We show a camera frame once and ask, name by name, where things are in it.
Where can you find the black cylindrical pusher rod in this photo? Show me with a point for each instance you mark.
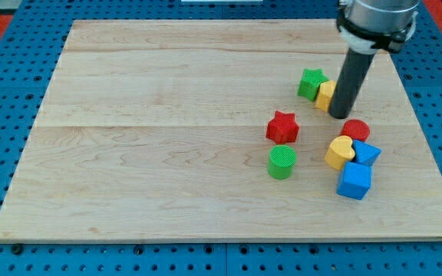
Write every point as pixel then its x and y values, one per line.
pixel 351 77

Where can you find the yellow hexagon block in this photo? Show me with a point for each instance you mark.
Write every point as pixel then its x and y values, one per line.
pixel 325 94

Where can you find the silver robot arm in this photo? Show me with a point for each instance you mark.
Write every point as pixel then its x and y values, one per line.
pixel 368 26

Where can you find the green star block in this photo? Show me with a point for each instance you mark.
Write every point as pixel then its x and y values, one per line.
pixel 310 83

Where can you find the red star block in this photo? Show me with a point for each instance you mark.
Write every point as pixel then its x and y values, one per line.
pixel 282 128

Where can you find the red cylinder block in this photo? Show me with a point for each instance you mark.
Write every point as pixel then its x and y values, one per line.
pixel 356 129

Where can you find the yellow heart block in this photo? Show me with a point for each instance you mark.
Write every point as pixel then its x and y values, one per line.
pixel 339 152

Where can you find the blue triangle block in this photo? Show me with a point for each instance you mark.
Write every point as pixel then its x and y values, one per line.
pixel 365 153

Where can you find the blue cube block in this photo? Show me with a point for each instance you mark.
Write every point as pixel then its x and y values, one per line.
pixel 354 181

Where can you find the green cylinder block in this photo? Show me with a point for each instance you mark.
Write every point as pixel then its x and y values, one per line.
pixel 282 159

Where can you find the wooden board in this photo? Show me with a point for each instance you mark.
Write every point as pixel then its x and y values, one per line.
pixel 154 131

